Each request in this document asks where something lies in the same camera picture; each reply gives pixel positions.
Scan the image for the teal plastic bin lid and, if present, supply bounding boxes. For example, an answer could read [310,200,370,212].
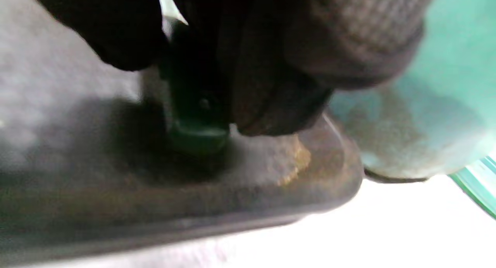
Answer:
[449,156,496,220]

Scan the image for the teal plastic storage bin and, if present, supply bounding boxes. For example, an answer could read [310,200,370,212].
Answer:
[329,0,496,181]

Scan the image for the person's right hand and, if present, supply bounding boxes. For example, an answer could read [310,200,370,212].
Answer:
[27,0,434,137]

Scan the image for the green plastic garden scoop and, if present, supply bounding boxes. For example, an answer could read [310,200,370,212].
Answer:
[159,20,231,156]

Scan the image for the dark brown plastic tray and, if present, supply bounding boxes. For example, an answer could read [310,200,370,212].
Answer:
[0,0,365,266]

